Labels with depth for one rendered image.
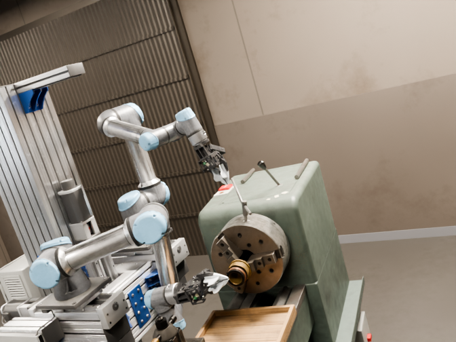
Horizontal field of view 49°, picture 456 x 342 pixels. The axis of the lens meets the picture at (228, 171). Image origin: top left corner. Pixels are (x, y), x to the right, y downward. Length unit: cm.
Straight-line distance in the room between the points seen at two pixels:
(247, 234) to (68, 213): 81
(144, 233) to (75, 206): 55
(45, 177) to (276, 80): 261
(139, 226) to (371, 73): 280
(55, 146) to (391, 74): 273
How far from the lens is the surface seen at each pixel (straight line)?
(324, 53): 426
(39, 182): 228
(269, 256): 200
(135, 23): 497
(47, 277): 197
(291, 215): 212
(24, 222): 242
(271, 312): 207
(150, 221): 182
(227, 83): 461
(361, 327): 269
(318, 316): 232
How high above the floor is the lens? 189
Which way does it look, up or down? 12 degrees down
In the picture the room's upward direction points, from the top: 16 degrees counter-clockwise
